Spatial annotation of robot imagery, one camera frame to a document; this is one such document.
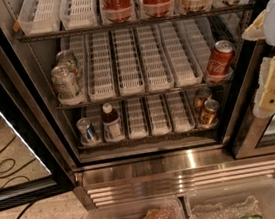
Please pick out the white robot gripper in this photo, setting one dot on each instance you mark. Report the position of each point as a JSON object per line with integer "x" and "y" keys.
{"x": 264, "y": 28}

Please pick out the red cola can middle shelf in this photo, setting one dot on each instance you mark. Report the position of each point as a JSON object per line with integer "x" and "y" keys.
{"x": 220, "y": 58}

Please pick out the gold can rear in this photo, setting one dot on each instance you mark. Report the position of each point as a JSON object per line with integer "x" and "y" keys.
{"x": 201, "y": 95}

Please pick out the gold can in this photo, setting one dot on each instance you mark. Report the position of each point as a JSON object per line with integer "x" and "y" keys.
{"x": 208, "y": 112}
{"x": 201, "y": 95}

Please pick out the gold can front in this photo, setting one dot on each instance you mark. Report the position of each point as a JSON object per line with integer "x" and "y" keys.
{"x": 208, "y": 112}

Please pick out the stainless fridge base grille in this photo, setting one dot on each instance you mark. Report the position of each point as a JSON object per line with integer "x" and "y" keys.
{"x": 174, "y": 173}

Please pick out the red cola can left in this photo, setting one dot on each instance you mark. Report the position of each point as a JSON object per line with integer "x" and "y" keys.
{"x": 118, "y": 10}

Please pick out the blue silver energy can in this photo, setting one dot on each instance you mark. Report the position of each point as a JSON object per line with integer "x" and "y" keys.
{"x": 87, "y": 132}

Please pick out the white soda can rear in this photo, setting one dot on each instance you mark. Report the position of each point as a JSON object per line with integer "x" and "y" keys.
{"x": 67, "y": 57}

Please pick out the white soda can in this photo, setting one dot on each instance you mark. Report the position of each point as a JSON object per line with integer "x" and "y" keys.
{"x": 66, "y": 85}
{"x": 67, "y": 57}

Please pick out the white soda can front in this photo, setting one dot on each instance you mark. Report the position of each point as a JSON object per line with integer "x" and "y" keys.
{"x": 66, "y": 85}

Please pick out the open fridge glass door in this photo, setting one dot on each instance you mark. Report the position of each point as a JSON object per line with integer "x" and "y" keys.
{"x": 32, "y": 160}

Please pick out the clear bin with bubble wrap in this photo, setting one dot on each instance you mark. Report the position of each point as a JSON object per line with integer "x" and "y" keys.
{"x": 233, "y": 200}

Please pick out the brown drink bottle white cap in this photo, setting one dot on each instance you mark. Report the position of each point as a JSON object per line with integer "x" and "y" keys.
{"x": 111, "y": 122}

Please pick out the white tray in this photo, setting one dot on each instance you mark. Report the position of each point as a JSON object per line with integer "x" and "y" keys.
{"x": 39, "y": 16}
{"x": 75, "y": 14}

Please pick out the white tray top far left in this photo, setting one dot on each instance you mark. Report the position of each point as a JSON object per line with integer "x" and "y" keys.
{"x": 39, "y": 16}

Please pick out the middle wire shelf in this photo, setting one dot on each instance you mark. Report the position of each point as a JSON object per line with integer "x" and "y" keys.
{"x": 141, "y": 95}

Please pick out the wire shelf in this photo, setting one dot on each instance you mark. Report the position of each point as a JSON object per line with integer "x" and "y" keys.
{"x": 141, "y": 95}
{"x": 129, "y": 24}
{"x": 152, "y": 139}

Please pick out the bottom wire shelf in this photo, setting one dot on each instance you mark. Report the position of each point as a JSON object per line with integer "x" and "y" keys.
{"x": 152, "y": 139}

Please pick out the top wire shelf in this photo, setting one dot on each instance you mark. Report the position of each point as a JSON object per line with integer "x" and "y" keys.
{"x": 129, "y": 24}

